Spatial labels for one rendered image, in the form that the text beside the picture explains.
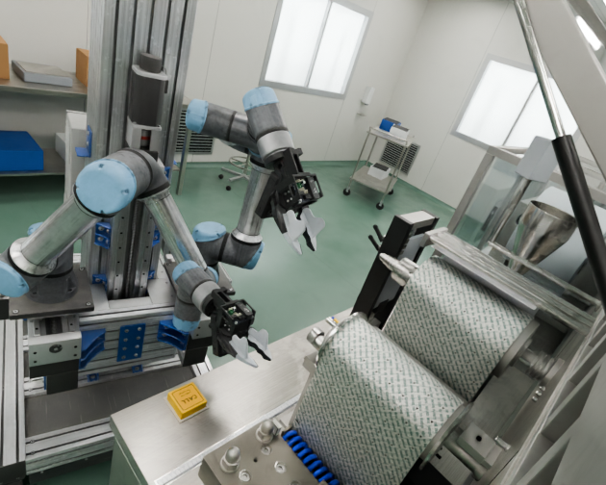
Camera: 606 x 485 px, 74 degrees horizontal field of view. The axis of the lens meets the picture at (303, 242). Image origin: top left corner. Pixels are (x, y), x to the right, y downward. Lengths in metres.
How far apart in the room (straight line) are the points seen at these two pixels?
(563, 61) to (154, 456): 0.97
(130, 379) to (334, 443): 1.33
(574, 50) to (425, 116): 6.48
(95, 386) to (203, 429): 1.03
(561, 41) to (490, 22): 6.33
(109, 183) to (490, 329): 0.86
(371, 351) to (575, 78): 0.53
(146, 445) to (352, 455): 0.45
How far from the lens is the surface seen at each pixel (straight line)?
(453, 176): 6.64
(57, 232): 1.16
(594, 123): 0.41
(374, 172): 5.78
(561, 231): 1.31
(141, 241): 1.54
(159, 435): 1.05
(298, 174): 0.82
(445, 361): 0.95
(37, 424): 1.95
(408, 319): 0.96
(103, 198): 1.02
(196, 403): 1.08
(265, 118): 0.88
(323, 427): 0.89
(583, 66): 0.42
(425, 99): 6.92
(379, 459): 0.83
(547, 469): 0.41
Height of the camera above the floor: 1.77
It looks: 27 degrees down
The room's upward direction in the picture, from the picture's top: 19 degrees clockwise
